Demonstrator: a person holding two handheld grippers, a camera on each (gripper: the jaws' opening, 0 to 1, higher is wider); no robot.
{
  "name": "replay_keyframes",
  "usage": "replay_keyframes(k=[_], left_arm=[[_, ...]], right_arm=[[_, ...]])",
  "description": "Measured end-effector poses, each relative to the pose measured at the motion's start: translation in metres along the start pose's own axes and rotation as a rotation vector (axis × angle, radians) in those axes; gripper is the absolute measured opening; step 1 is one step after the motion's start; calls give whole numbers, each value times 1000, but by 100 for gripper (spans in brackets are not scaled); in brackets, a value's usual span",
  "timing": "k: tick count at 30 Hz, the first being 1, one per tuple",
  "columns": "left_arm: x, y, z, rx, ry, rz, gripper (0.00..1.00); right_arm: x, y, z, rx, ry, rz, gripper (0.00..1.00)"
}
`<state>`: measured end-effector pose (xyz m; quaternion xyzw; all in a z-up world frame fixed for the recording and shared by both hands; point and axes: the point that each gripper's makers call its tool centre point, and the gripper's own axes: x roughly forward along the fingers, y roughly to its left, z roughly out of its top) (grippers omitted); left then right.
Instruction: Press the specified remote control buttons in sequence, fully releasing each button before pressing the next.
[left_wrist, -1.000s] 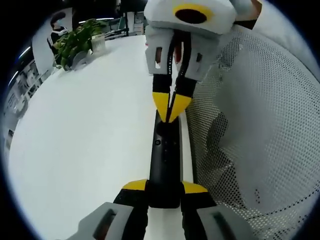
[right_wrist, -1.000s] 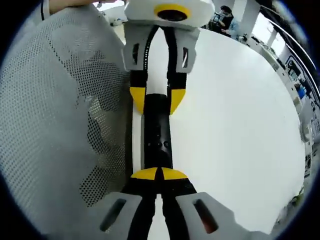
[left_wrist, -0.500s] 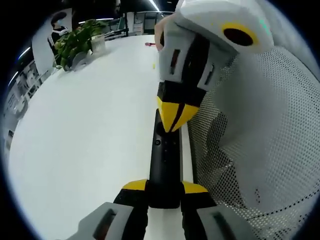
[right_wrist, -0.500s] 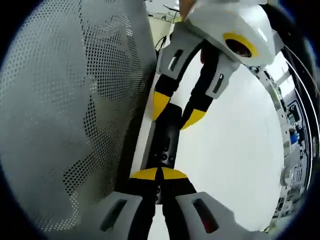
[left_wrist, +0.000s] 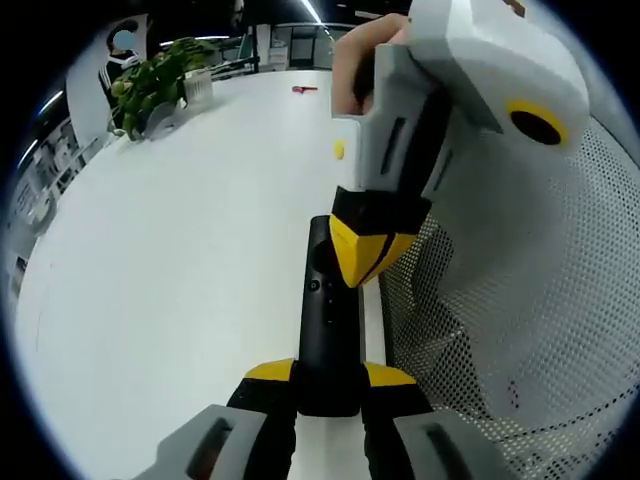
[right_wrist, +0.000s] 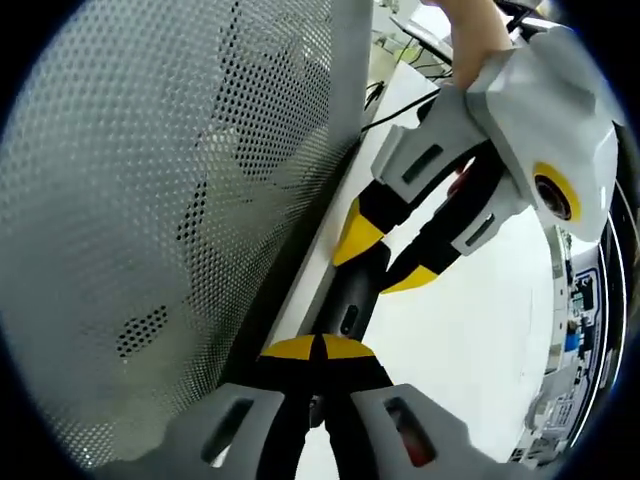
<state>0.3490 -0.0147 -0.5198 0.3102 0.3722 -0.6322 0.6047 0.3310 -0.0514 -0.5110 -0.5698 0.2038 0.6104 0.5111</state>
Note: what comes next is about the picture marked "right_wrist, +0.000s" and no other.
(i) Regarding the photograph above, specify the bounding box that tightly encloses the black cable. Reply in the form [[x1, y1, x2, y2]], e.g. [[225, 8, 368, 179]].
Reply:
[[361, 81, 442, 134]]

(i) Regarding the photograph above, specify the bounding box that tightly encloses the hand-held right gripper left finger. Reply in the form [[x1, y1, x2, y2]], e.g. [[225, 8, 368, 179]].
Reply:
[[167, 334, 322, 480]]

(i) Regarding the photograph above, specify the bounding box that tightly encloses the blue framed wall display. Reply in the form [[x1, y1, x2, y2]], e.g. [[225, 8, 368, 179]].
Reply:
[[547, 224, 622, 451]]

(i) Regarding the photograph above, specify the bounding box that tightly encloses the grey mesh chair back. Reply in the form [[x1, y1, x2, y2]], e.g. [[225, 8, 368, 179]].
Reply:
[[0, 0, 375, 474]]

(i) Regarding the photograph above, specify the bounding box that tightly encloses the black remote control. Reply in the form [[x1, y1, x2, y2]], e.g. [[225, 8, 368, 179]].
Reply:
[[319, 244, 394, 344]]

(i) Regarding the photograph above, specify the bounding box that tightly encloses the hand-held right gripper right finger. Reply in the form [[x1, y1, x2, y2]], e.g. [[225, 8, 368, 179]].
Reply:
[[318, 333, 501, 480]]

